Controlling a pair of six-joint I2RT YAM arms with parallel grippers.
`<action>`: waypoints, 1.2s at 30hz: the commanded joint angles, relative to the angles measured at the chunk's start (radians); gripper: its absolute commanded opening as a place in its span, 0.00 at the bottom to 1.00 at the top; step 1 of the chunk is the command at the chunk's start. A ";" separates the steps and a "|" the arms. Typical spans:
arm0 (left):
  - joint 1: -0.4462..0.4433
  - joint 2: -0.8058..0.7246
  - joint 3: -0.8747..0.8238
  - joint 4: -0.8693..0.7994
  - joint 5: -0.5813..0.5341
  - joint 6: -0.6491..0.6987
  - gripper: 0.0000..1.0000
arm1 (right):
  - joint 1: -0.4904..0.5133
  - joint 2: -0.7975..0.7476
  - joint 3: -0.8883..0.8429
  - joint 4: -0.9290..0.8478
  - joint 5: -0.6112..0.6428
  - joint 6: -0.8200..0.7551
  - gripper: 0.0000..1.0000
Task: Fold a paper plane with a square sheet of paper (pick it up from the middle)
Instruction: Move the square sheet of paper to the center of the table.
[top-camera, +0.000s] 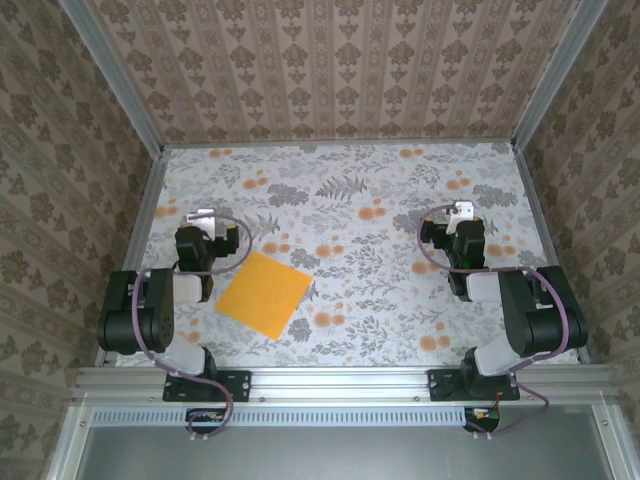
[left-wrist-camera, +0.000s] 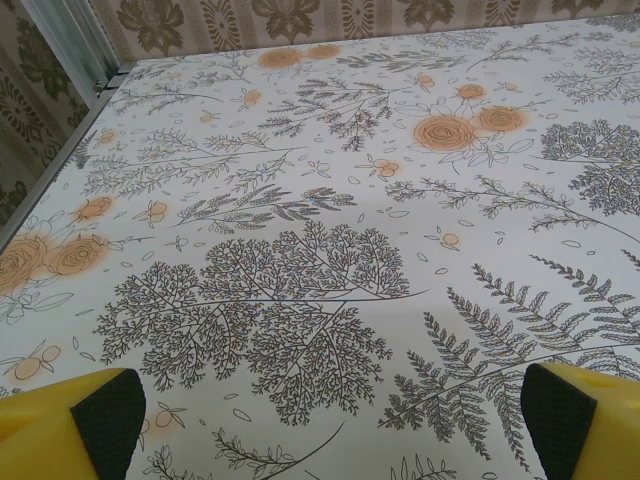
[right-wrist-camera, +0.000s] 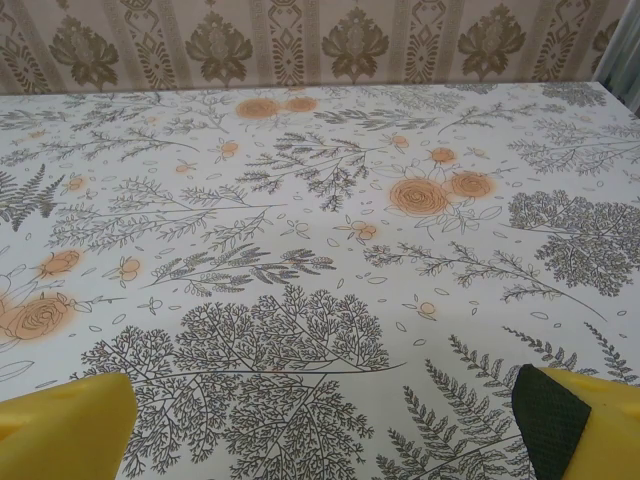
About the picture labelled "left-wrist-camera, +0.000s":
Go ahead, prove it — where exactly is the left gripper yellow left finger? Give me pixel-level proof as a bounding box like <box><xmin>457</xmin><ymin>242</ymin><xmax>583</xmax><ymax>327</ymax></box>
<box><xmin>0</xmin><ymin>368</ymin><xmax>146</xmax><ymax>480</ymax></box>

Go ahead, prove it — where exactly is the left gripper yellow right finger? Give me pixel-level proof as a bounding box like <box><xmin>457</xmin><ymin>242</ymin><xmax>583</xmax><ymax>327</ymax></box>
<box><xmin>521</xmin><ymin>363</ymin><xmax>640</xmax><ymax>480</ymax></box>

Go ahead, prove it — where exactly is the floral patterned table cover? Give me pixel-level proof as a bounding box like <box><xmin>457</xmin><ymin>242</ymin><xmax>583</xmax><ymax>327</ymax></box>
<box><xmin>0</xmin><ymin>13</ymin><xmax>640</xmax><ymax>480</ymax></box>

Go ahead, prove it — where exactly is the aluminium side rail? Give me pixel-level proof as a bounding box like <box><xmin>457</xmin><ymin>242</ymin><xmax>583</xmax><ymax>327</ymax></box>
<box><xmin>0</xmin><ymin>69</ymin><xmax>124</xmax><ymax>254</ymax></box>

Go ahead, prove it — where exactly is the aluminium frame post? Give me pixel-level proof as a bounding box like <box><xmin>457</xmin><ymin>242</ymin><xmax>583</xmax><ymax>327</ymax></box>
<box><xmin>34</xmin><ymin>0</ymin><xmax>122</xmax><ymax>95</ymax></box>

